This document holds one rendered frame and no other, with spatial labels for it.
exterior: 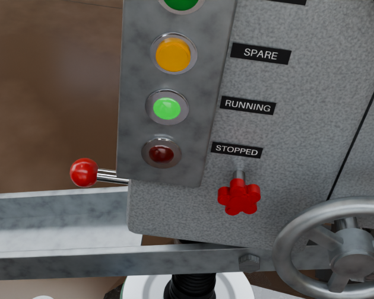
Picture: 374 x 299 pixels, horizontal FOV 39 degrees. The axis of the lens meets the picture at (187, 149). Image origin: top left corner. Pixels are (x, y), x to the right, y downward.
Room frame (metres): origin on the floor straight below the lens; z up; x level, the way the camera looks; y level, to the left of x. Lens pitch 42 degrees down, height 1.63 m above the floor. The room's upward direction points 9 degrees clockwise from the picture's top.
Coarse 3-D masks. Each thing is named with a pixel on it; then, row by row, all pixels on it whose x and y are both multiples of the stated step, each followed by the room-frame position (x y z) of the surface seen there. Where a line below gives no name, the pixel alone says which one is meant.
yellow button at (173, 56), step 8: (168, 40) 0.34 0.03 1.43; (176, 40) 0.34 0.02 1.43; (160, 48) 0.34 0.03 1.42; (168, 48) 0.34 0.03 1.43; (176, 48) 0.34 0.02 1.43; (184, 48) 0.34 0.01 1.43; (160, 56) 0.34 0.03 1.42; (168, 56) 0.34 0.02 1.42; (176, 56) 0.34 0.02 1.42; (184, 56) 0.34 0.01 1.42; (160, 64) 0.34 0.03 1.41; (168, 64) 0.34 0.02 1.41; (176, 64) 0.34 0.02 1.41; (184, 64) 0.34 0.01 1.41
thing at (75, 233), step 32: (32, 192) 0.52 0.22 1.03; (64, 192) 0.52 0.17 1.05; (96, 192) 0.52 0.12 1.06; (0, 224) 0.50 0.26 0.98; (32, 224) 0.50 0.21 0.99; (64, 224) 0.49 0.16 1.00; (96, 224) 0.49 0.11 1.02; (0, 256) 0.40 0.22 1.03; (32, 256) 0.40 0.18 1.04; (64, 256) 0.40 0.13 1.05; (96, 256) 0.41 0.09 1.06; (128, 256) 0.41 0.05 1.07; (160, 256) 0.41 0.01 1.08; (192, 256) 0.41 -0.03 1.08; (224, 256) 0.41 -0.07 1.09; (256, 256) 0.42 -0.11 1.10; (320, 256) 0.42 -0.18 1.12
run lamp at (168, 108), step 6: (156, 102) 0.34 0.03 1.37; (162, 102) 0.34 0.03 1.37; (168, 102) 0.34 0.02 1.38; (174, 102) 0.34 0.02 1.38; (156, 108) 0.34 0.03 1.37; (162, 108) 0.34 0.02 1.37; (168, 108) 0.34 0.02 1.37; (174, 108) 0.34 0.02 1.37; (156, 114) 0.34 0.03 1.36; (162, 114) 0.34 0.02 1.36; (168, 114) 0.34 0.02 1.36; (174, 114) 0.34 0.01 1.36
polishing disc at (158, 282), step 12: (132, 276) 0.50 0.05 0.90; (144, 276) 0.50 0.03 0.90; (156, 276) 0.50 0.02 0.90; (168, 276) 0.51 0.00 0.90; (216, 276) 0.52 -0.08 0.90; (228, 276) 0.53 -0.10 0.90; (240, 276) 0.53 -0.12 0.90; (132, 288) 0.47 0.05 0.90; (144, 288) 0.48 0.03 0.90; (156, 288) 0.48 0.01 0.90; (216, 288) 0.50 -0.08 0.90; (228, 288) 0.50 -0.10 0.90; (240, 288) 0.51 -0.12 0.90
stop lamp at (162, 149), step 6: (150, 150) 0.34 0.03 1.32; (156, 150) 0.34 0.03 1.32; (162, 150) 0.34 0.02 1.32; (168, 150) 0.34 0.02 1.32; (150, 156) 0.34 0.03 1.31; (156, 156) 0.34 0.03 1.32; (162, 156) 0.34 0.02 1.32; (168, 156) 0.34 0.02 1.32; (156, 162) 0.34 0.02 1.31; (162, 162) 0.34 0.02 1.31; (168, 162) 0.34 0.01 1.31
